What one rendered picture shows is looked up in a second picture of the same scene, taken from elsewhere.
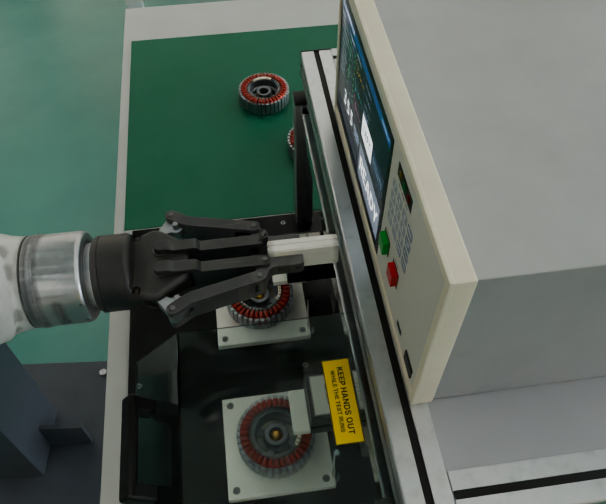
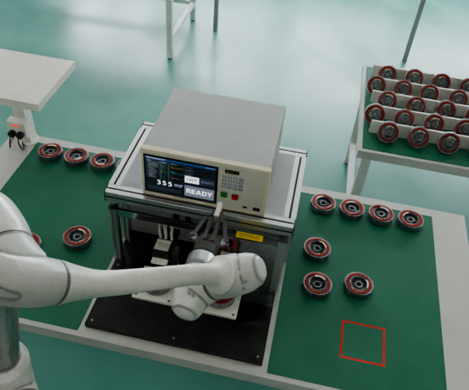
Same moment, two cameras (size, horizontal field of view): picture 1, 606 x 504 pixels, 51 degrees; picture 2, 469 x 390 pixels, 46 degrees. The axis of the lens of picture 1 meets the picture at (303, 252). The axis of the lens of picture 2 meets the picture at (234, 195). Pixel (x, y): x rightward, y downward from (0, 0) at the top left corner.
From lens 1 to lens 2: 1.43 m
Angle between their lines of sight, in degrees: 48
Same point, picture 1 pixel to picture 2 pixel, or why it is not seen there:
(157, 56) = not seen: outside the picture
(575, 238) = (267, 151)
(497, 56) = (203, 137)
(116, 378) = (161, 350)
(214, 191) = not seen: hidden behind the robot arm
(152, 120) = not seen: hidden behind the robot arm
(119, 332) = (138, 344)
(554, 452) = (286, 197)
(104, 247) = (203, 244)
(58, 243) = (199, 253)
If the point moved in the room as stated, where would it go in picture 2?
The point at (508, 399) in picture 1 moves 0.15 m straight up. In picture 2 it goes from (270, 199) to (275, 166)
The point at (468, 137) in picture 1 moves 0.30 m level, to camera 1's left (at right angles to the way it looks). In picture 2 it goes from (230, 153) to (194, 212)
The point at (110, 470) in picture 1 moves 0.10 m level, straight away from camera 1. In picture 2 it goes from (203, 360) to (175, 369)
